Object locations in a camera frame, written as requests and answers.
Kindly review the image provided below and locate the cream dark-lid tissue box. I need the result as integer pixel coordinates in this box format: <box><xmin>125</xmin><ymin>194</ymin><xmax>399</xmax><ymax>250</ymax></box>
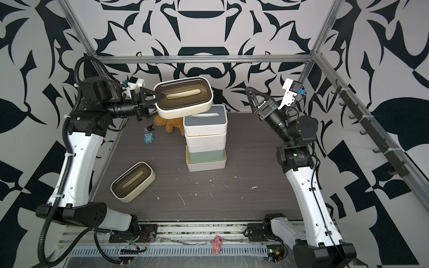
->
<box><xmin>110</xmin><ymin>161</ymin><xmax>156</xmax><ymax>203</ymax></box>
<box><xmin>154</xmin><ymin>77</ymin><xmax>213</xmax><ymax>119</ymax></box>

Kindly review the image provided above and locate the small green circuit board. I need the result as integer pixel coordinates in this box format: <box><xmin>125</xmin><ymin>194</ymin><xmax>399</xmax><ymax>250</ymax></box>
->
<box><xmin>267</xmin><ymin>245</ymin><xmax>287</xmax><ymax>262</ymax></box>

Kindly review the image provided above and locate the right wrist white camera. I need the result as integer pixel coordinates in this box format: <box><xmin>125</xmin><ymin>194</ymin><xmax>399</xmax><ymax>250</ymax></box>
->
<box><xmin>278</xmin><ymin>78</ymin><xmax>306</xmax><ymax>110</ymax></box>

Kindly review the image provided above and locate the green tissue box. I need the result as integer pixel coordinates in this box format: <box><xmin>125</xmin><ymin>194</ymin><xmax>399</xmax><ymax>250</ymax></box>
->
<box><xmin>187</xmin><ymin>150</ymin><xmax>226</xmax><ymax>164</ymax></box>

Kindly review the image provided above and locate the blue robot toy figure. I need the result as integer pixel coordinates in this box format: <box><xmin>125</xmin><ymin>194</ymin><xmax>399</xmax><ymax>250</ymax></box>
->
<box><xmin>144</xmin><ymin>132</ymin><xmax>154</xmax><ymax>144</ymax></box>

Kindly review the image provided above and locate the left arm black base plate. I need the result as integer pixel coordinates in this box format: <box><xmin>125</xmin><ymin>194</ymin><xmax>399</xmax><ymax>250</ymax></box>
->
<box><xmin>109</xmin><ymin>223</ymin><xmax>158</xmax><ymax>243</ymax></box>

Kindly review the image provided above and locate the pink toy figure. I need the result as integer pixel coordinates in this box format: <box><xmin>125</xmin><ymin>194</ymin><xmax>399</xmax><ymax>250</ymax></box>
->
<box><xmin>211</xmin><ymin>236</ymin><xmax>223</xmax><ymax>255</ymax></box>

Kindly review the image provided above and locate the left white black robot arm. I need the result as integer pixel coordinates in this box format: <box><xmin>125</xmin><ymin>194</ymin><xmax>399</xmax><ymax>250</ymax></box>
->
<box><xmin>36</xmin><ymin>56</ymin><xmax>166</xmax><ymax>268</ymax></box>

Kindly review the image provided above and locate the grey slotted cable duct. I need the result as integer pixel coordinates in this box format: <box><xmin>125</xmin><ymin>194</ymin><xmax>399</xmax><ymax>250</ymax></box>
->
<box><xmin>66</xmin><ymin>243</ymin><xmax>269</xmax><ymax>258</ymax></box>

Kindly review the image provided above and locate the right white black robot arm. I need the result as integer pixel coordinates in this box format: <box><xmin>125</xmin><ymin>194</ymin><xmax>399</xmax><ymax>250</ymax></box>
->
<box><xmin>245</xmin><ymin>87</ymin><xmax>356</xmax><ymax>268</ymax></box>

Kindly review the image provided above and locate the grey lid white tissue box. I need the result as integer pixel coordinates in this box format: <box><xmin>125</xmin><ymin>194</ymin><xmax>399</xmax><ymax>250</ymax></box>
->
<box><xmin>183</xmin><ymin>105</ymin><xmax>228</xmax><ymax>136</ymax></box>

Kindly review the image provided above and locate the grey wall hook rail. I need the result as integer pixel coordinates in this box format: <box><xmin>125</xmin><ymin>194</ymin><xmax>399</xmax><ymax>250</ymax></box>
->
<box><xmin>332</xmin><ymin>82</ymin><xmax>411</xmax><ymax>178</ymax></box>

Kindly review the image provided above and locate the small dark purple toy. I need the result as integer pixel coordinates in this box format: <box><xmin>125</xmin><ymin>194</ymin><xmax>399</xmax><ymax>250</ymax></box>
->
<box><xmin>145</xmin><ymin>125</ymin><xmax>154</xmax><ymax>133</ymax></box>

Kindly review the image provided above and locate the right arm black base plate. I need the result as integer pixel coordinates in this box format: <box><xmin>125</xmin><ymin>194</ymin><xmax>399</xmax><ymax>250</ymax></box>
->
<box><xmin>242</xmin><ymin>223</ymin><xmax>277</xmax><ymax>242</ymax></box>

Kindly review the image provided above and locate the aluminium frame rail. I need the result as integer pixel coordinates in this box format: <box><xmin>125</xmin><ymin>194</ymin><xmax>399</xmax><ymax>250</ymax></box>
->
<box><xmin>97</xmin><ymin>55</ymin><xmax>311</xmax><ymax>64</ymax></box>

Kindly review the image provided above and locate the brown teddy bear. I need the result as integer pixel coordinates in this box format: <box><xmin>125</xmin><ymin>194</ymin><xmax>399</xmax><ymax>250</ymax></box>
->
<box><xmin>154</xmin><ymin>115</ymin><xmax>185</xmax><ymax>136</ymax></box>

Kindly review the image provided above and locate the white bamboo tissue box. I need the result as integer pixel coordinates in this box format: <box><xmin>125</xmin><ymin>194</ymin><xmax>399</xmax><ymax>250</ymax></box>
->
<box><xmin>187</xmin><ymin>140</ymin><xmax>226</xmax><ymax>153</ymax></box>
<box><xmin>185</xmin><ymin>133</ymin><xmax>227</xmax><ymax>146</ymax></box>
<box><xmin>186</xmin><ymin>154</ymin><xmax>227</xmax><ymax>172</ymax></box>

